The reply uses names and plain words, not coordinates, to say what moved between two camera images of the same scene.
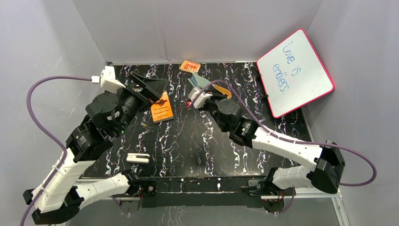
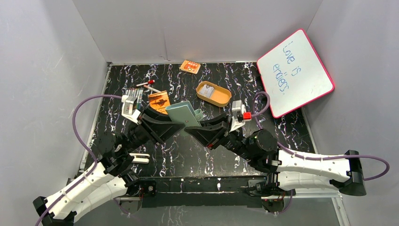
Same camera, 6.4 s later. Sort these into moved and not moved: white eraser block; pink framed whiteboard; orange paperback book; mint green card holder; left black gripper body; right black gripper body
Moved: mint green card holder; right black gripper body; left black gripper body
Not moved: orange paperback book; pink framed whiteboard; white eraser block
